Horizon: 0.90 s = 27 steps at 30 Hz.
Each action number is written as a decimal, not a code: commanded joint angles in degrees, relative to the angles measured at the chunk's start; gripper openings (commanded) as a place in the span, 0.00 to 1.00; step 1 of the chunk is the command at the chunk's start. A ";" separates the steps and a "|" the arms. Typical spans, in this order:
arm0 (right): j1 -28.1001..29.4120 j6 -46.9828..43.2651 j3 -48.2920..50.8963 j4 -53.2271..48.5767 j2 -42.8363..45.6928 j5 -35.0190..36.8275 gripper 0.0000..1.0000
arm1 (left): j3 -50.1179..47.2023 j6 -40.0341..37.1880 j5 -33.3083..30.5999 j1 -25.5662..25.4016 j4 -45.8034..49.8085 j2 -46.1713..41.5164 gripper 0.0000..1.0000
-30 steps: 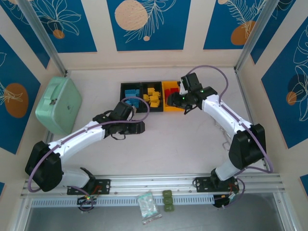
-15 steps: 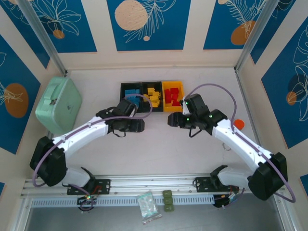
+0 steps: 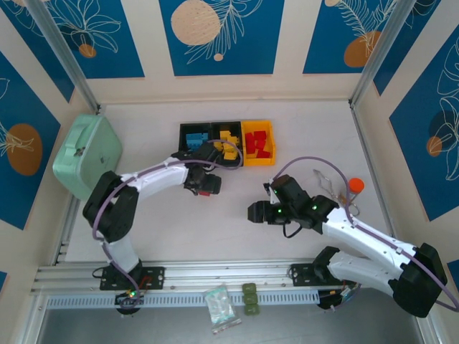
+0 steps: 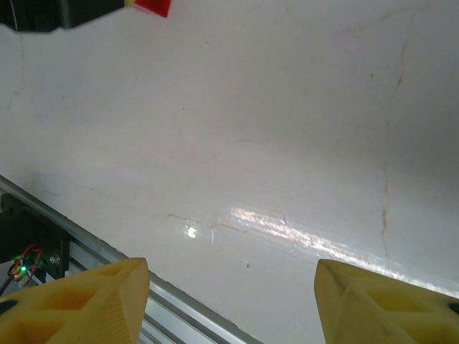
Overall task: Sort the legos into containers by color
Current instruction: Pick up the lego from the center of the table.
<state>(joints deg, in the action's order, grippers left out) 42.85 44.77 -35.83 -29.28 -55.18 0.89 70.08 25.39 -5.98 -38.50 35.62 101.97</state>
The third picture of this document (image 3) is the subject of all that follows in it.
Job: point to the aluminium frame post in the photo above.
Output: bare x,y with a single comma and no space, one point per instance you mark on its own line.
383,53
64,53

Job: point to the mint green zip case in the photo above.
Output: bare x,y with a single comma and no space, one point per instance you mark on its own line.
80,157

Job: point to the olive green pad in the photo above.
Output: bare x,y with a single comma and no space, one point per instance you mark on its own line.
249,289
251,310
250,299

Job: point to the yellow plastic bin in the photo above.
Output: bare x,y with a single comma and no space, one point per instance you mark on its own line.
258,162

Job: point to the red lego brick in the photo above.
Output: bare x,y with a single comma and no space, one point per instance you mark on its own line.
264,153
260,135
250,138
250,152
259,145
205,194

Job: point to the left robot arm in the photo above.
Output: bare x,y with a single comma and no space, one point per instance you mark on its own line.
111,204

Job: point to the aluminium mounting rail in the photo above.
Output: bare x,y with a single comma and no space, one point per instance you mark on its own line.
229,272

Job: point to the clear plastic zip bag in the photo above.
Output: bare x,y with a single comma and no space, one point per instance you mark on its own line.
220,308

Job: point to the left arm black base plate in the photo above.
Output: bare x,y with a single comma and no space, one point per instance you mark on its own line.
154,277

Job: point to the small blue lego brick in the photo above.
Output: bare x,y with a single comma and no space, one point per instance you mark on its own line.
193,145
204,136

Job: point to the aluminium side rail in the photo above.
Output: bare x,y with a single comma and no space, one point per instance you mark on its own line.
66,233
360,132

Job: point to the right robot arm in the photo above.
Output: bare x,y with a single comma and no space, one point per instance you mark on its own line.
362,236

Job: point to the small yellow lego brick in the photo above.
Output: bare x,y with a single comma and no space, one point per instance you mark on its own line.
224,144

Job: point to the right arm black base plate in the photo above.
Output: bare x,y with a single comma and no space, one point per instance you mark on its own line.
299,274

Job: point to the orange capped bottle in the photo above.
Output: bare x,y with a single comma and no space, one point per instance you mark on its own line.
355,186

